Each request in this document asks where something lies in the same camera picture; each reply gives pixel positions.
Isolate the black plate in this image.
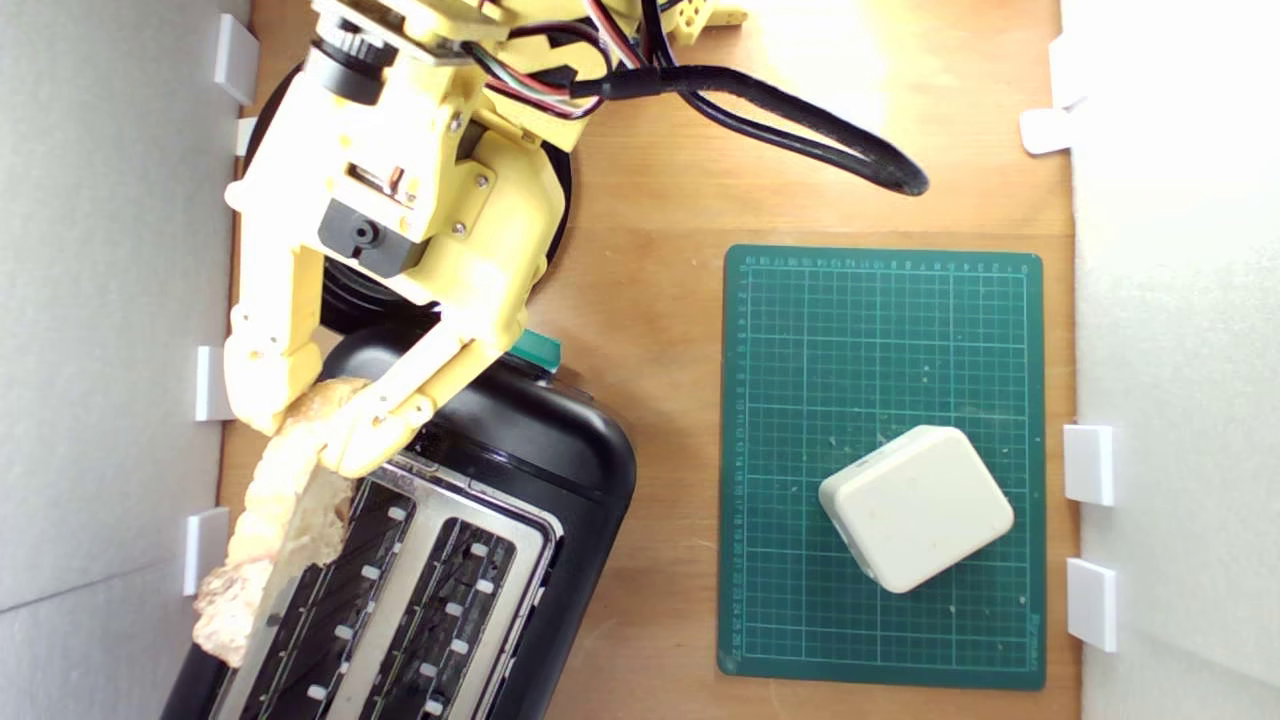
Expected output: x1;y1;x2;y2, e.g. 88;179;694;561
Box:
241;65;573;339

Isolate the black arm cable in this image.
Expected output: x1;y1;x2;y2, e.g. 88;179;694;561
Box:
460;0;931;198

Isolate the brown bread slice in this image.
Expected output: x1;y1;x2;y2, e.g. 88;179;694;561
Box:
190;377;371;669

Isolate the white block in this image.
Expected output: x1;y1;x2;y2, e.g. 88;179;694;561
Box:
818;425;1016;595

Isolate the black two-slot toaster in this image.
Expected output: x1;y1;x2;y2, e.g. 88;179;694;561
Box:
160;322;639;720

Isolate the yellow gripper camera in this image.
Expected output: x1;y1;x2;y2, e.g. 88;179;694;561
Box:
303;0;501;106

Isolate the green cutting mat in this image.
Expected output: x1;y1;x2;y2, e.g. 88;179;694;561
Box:
717;245;1048;691

